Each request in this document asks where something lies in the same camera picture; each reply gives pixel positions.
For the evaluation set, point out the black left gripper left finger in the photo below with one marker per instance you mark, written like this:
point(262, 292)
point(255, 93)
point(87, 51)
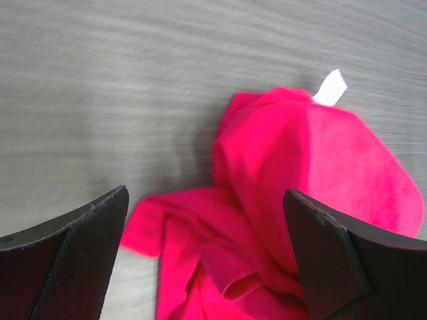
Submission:
point(61, 269)

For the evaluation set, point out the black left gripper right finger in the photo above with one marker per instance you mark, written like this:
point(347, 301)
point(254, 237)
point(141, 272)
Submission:
point(351, 269)

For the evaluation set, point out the pink t shirt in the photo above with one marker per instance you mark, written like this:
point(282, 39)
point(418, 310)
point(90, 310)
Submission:
point(225, 251)

